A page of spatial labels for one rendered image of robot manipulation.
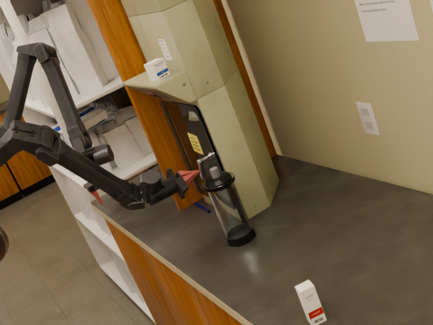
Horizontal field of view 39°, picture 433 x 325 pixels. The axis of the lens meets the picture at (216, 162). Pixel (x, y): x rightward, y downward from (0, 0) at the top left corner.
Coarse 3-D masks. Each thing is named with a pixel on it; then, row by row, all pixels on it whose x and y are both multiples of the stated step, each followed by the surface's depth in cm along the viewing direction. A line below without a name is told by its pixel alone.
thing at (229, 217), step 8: (232, 176) 196; (224, 184) 192; (232, 184) 195; (208, 192) 195; (216, 192) 194; (224, 192) 194; (232, 192) 195; (216, 200) 195; (224, 200) 195; (232, 200) 195; (240, 200) 199; (216, 208) 197; (224, 208) 196; (232, 208) 196; (240, 208) 198; (224, 216) 197; (232, 216) 197; (240, 216) 198; (224, 224) 199; (232, 224) 198; (240, 224) 198; (248, 224) 201; (224, 232) 202; (232, 232) 199; (240, 232) 199; (248, 232) 200
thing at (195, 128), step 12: (168, 108) 224; (180, 108) 213; (192, 108) 204; (180, 120) 219; (192, 120) 209; (180, 132) 225; (192, 132) 215; (204, 132) 205; (180, 144) 231; (204, 144) 210; (192, 156) 227; (204, 156) 216; (216, 156) 207; (192, 168) 233; (204, 168) 222; (204, 180) 228; (204, 192) 235
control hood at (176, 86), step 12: (144, 72) 222; (180, 72) 197; (132, 84) 211; (144, 84) 201; (156, 84) 194; (168, 84) 194; (180, 84) 196; (168, 96) 203; (180, 96) 196; (192, 96) 198
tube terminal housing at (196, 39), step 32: (192, 0) 193; (160, 32) 198; (192, 32) 195; (224, 32) 215; (192, 64) 197; (224, 64) 208; (224, 96) 204; (224, 128) 206; (256, 128) 225; (224, 160) 208; (256, 160) 216; (256, 192) 216
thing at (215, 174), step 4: (212, 168) 196; (216, 168) 195; (212, 172) 195; (216, 172) 195; (220, 172) 199; (224, 172) 197; (212, 176) 196; (216, 176) 195; (220, 176) 196; (224, 176) 194; (228, 176) 195; (208, 180) 196; (212, 180) 195; (216, 180) 194; (220, 180) 193; (224, 180) 193; (228, 180) 194; (208, 184) 195; (212, 184) 194; (216, 184) 193; (220, 184) 193
